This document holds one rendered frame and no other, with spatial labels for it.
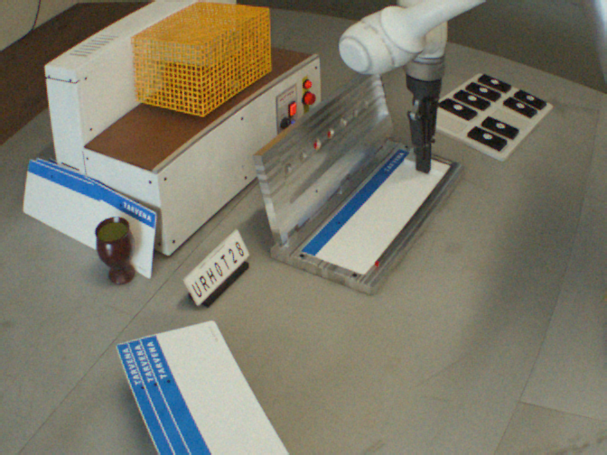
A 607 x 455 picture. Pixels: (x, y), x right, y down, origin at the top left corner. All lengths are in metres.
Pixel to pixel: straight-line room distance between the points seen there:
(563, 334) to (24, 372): 1.01
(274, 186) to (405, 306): 0.30
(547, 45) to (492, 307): 2.33
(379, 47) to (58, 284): 0.76
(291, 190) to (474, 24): 2.32
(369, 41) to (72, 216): 0.72
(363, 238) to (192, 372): 0.49
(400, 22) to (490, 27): 2.33
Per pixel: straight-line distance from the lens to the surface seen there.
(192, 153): 1.44
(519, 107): 2.00
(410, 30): 1.29
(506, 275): 1.45
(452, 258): 1.47
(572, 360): 1.31
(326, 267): 1.40
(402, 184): 1.61
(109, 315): 1.39
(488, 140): 1.81
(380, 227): 1.49
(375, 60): 1.29
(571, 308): 1.41
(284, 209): 1.42
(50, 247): 1.59
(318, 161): 1.51
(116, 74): 1.54
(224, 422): 1.05
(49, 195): 1.65
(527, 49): 3.59
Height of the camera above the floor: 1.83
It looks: 37 degrees down
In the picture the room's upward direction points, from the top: 2 degrees counter-clockwise
